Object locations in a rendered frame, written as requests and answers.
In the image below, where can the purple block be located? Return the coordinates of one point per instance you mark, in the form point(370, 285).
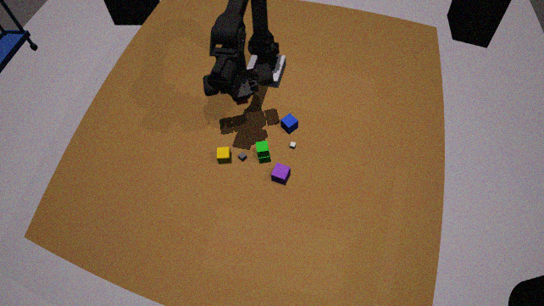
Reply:
point(281, 173)

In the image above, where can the yellow block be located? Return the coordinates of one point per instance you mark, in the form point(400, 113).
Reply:
point(223, 155)

